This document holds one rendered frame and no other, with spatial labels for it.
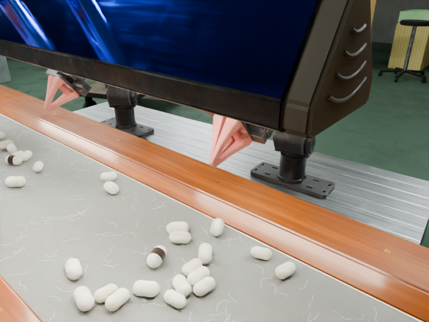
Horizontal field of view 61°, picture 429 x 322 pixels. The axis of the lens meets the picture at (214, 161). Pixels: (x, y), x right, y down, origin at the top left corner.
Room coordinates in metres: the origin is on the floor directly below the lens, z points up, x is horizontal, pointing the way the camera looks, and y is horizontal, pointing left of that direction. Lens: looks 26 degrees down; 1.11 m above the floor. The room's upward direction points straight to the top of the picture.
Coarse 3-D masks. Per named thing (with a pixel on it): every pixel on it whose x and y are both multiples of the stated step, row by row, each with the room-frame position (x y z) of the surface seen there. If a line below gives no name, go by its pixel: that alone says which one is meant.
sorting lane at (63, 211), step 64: (0, 128) 0.95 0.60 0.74; (0, 192) 0.61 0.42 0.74; (64, 192) 0.61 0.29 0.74; (128, 192) 0.61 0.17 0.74; (0, 256) 0.42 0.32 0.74; (64, 256) 0.42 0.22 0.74; (128, 256) 0.42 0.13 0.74; (192, 256) 0.42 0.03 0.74; (64, 320) 0.31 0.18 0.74; (128, 320) 0.31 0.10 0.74; (192, 320) 0.31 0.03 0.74; (256, 320) 0.31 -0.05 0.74; (320, 320) 0.31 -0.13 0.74; (384, 320) 0.31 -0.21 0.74
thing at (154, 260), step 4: (160, 248) 0.42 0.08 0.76; (164, 248) 0.42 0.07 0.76; (148, 256) 0.40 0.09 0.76; (152, 256) 0.40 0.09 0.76; (156, 256) 0.40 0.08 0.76; (148, 260) 0.40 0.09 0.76; (152, 260) 0.39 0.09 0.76; (156, 260) 0.39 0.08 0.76; (160, 260) 0.40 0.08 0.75; (148, 264) 0.39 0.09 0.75; (152, 264) 0.39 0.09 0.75; (156, 264) 0.39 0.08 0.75
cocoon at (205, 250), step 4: (204, 244) 0.43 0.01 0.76; (208, 244) 0.43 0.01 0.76; (200, 248) 0.42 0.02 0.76; (204, 248) 0.42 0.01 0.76; (208, 248) 0.42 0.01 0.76; (200, 252) 0.41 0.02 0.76; (204, 252) 0.41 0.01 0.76; (208, 252) 0.41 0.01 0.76; (200, 256) 0.40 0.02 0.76; (204, 256) 0.40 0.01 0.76; (208, 256) 0.40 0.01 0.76; (200, 260) 0.40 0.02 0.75; (204, 260) 0.40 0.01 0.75; (208, 260) 0.40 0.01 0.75
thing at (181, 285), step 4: (176, 276) 0.36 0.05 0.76; (180, 276) 0.36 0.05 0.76; (172, 280) 0.36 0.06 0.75; (176, 280) 0.36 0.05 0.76; (180, 280) 0.35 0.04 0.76; (184, 280) 0.35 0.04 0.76; (176, 284) 0.35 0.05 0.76; (180, 284) 0.35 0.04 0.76; (184, 284) 0.35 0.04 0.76; (188, 284) 0.35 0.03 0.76; (176, 288) 0.35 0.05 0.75; (180, 288) 0.34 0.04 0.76; (184, 288) 0.34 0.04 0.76; (188, 288) 0.34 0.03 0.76; (180, 292) 0.34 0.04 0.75; (184, 292) 0.34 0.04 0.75; (188, 292) 0.34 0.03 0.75
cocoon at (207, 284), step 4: (200, 280) 0.36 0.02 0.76; (204, 280) 0.35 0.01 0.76; (208, 280) 0.35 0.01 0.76; (212, 280) 0.36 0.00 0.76; (196, 284) 0.35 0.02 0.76; (200, 284) 0.35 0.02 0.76; (204, 284) 0.35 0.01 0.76; (208, 284) 0.35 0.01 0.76; (212, 284) 0.35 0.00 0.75; (196, 288) 0.34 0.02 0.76; (200, 288) 0.34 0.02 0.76; (204, 288) 0.34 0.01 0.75; (208, 288) 0.35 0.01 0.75; (212, 288) 0.35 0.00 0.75; (196, 292) 0.34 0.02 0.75; (200, 292) 0.34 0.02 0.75; (204, 292) 0.34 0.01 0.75; (208, 292) 0.35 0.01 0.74
